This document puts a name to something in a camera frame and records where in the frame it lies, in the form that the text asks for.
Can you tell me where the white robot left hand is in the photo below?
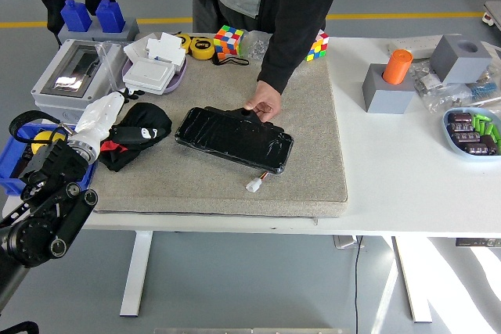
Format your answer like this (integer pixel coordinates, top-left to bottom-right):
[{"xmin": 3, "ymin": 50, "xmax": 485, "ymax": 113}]
[{"xmin": 73, "ymin": 88, "xmax": 165, "ymax": 145}]

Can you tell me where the person's hand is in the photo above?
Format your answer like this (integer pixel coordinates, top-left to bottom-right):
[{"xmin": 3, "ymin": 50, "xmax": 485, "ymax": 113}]
[{"xmin": 243, "ymin": 80, "xmax": 283, "ymax": 123}]

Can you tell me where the black glossy panel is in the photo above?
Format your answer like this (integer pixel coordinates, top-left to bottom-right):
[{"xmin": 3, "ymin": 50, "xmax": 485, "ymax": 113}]
[{"xmin": 174, "ymin": 106, "xmax": 295, "ymax": 175}]

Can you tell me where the black table control panel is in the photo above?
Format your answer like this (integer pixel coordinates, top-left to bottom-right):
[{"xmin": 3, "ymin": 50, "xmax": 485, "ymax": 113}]
[{"xmin": 455, "ymin": 237, "xmax": 501, "ymax": 249}]

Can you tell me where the clear plastic cover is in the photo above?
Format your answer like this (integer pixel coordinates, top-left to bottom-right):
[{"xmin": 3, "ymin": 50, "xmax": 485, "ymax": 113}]
[{"xmin": 95, "ymin": 40, "xmax": 130, "ymax": 96}]

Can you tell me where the clear bag of screws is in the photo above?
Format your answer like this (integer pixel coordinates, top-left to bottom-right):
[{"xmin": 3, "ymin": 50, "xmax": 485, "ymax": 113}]
[{"xmin": 238, "ymin": 30, "xmax": 272, "ymax": 62}]

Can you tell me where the yellow lemon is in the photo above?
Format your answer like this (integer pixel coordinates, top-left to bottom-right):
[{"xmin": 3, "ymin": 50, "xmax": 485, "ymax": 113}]
[{"xmin": 33, "ymin": 130, "xmax": 67, "ymax": 155}]

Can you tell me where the colourful puzzle cube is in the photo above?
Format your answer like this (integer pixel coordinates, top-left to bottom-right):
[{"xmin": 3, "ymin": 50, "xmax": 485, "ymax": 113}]
[
  {"xmin": 304, "ymin": 28, "xmax": 330, "ymax": 63},
  {"xmin": 213, "ymin": 23, "xmax": 246, "ymax": 59}
]

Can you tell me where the yellow tape measure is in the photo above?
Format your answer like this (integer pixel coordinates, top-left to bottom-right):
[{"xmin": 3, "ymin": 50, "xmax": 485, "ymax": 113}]
[
  {"xmin": 175, "ymin": 31, "xmax": 193, "ymax": 53},
  {"xmin": 189, "ymin": 35, "xmax": 216, "ymax": 61}
]

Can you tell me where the purple tray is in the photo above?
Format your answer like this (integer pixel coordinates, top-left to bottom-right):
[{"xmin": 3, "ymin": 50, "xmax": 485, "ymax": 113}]
[{"xmin": 121, "ymin": 54, "xmax": 188, "ymax": 95}]

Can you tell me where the dark cylindrical capacitor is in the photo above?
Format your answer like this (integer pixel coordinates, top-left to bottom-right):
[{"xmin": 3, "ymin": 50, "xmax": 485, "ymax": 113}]
[{"xmin": 13, "ymin": 145, "xmax": 34, "ymax": 178}]

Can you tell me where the grey holder base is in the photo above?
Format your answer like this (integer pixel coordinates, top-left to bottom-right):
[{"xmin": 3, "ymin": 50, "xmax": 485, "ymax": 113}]
[{"xmin": 57, "ymin": 16, "xmax": 141, "ymax": 45}]

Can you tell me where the blue bottle-shaped block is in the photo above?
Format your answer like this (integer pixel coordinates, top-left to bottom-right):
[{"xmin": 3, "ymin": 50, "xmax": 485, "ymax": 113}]
[
  {"xmin": 95, "ymin": 0, "xmax": 126, "ymax": 34},
  {"xmin": 60, "ymin": 0, "xmax": 93, "ymax": 33}
]

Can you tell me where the blue plastic bin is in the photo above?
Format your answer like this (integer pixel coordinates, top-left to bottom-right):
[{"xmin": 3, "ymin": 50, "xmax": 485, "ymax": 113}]
[{"xmin": 0, "ymin": 122, "xmax": 99, "ymax": 198}]

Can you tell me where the grey block holding cylinder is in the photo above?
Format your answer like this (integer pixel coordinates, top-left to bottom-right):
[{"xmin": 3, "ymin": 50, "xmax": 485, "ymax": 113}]
[{"xmin": 361, "ymin": 63, "xmax": 418, "ymax": 115}]

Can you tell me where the grey-brown mat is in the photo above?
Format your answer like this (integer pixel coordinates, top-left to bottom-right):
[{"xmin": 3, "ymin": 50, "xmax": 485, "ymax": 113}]
[{"xmin": 86, "ymin": 54, "xmax": 349, "ymax": 220}]

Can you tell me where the orange cylinder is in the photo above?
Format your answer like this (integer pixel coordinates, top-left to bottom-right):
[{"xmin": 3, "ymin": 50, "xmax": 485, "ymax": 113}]
[{"xmin": 382, "ymin": 48, "xmax": 414, "ymax": 85}]

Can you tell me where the white perforated strip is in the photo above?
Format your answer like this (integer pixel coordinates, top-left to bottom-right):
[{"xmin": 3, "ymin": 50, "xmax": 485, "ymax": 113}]
[{"xmin": 387, "ymin": 34, "xmax": 463, "ymax": 57}]

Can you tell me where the white table leg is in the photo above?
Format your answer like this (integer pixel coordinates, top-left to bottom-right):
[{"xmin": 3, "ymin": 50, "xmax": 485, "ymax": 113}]
[
  {"xmin": 119, "ymin": 231, "xmax": 153, "ymax": 318},
  {"xmin": 391, "ymin": 235, "xmax": 434, "ymax": 323}
]

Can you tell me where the grey under-table control box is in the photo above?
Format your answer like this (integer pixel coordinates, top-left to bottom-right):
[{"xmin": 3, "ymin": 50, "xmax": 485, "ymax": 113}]
[{"xmin": 333, "ymin": 235, "xmax": 367, "ymax": 250}]

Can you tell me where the clear bag of metal parts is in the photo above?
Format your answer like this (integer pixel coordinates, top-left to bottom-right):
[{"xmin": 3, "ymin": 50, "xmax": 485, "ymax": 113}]
[{"xmin": 409, "ymin": 58, "xmax": 474, "ymax": 114}]

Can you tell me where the light blue bowl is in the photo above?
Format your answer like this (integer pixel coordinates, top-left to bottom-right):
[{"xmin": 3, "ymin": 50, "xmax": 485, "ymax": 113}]
[{"xmin": 442, "ymin": 106, "xmax": 501, "ymax": 163}]

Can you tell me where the grey block with round hole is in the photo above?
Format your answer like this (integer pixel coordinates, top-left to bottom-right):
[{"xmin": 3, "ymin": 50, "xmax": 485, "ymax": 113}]
[{"xmin": 430, "ymin": 34, "xmax": 494, "ymax": 84}]

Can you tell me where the clear bag of blue resistors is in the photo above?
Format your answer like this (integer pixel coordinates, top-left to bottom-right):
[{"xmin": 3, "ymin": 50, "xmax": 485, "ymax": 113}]
[{"xmin": 467, "ymin": 75, "xmax": 501, "ymax": 106}]

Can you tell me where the black wrist strap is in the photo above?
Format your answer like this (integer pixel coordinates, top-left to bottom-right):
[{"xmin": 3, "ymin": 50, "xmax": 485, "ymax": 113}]
[{"xmin": 212, "ymin": 55, "xmax": 251, "ymax": 67}]

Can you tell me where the grey electrical enclosure box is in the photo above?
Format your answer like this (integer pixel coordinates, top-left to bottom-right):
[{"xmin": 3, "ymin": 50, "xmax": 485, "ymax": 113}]
[{"xmin": 30, "ymin": 38, "xmax": 128, "ymax": 127}]

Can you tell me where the white wall switch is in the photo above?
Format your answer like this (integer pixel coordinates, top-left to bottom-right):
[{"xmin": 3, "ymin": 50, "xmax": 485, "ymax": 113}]
[{"xmin": 123, "ymin": 58, "xmax": 176, "ymax": 95}]

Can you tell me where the white connector with wires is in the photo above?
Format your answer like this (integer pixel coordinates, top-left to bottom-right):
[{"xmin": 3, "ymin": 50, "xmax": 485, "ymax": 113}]
[{"xmin": 245, "ymin": 171, "xmax": 271, "ymax": 194}]

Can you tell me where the black hanging cable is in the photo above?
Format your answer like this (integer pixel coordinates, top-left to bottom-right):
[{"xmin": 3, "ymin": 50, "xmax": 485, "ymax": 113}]
[{"xmin": 353, "ymin": 235, "xmax": 363, "ymax": 334}]

